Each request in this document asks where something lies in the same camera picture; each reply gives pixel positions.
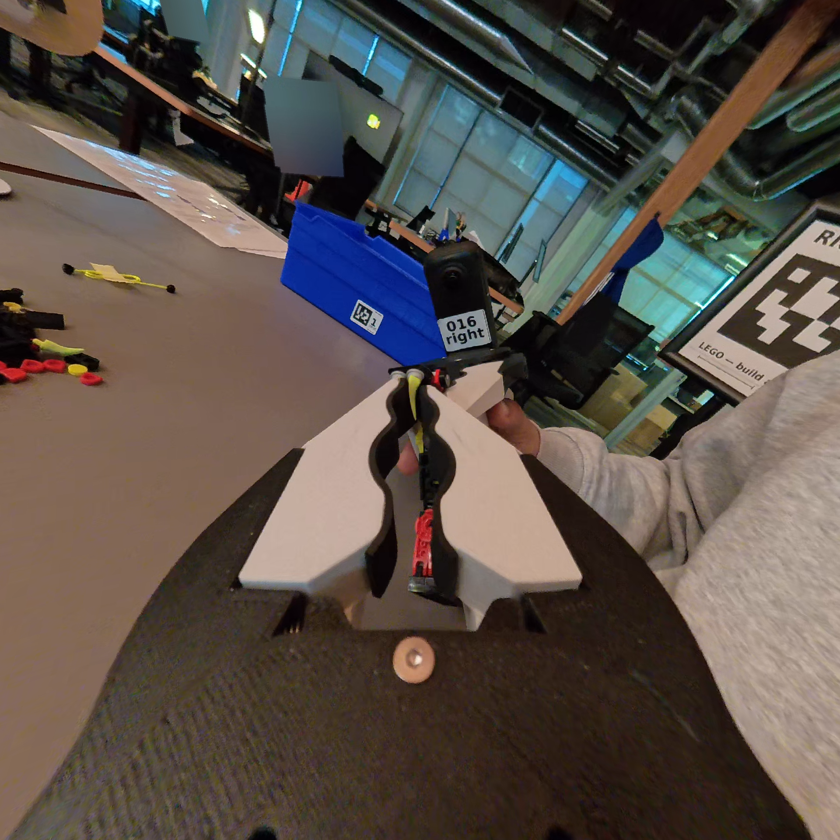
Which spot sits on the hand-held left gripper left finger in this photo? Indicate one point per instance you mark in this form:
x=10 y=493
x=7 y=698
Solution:
x=315 y=518

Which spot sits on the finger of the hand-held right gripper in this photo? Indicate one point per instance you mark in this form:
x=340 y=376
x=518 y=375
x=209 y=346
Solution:
x=482 y=387

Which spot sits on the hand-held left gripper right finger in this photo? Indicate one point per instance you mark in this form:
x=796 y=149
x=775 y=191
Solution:
x=505 y=525

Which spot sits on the black red yellow lego assembly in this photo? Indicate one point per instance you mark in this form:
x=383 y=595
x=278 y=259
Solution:
x=426 y=499

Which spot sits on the yellow lego rod black ends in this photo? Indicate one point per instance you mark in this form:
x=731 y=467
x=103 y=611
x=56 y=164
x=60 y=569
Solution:
x=118 y=275

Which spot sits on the pile of loose lego pieces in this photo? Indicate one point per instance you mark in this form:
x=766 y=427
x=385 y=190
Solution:
x=39 y=348

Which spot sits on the person's right hand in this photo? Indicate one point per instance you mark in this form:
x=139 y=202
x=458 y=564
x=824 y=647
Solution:
x=518 y=426

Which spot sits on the wooden workbench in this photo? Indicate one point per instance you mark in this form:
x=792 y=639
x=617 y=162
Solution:
x=420 y=239

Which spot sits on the blue plastic bin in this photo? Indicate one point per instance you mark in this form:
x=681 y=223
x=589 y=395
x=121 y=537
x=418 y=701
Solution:
x=354 y=275

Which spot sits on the black office chair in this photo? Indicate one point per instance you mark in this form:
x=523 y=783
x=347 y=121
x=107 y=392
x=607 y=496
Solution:
x=584 y=354

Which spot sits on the cardboard box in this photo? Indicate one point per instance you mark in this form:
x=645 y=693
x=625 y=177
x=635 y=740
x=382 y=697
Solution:
x=620 y=400

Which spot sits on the blue cloth flag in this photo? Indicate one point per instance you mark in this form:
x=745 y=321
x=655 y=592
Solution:
x=633 y=256

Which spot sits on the small red object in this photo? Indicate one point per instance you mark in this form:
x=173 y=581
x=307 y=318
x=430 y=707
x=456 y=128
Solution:
x=298 y=190

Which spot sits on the white instruction sheet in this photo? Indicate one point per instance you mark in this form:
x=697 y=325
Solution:
x=184 y=197

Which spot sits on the framed marker sign board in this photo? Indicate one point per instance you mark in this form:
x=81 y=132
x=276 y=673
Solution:
x=768 y=315

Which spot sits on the wooden beam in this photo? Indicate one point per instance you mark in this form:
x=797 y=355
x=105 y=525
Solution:
x=709 y=131

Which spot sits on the round wooden board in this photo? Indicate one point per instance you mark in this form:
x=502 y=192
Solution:
x=52 y=23

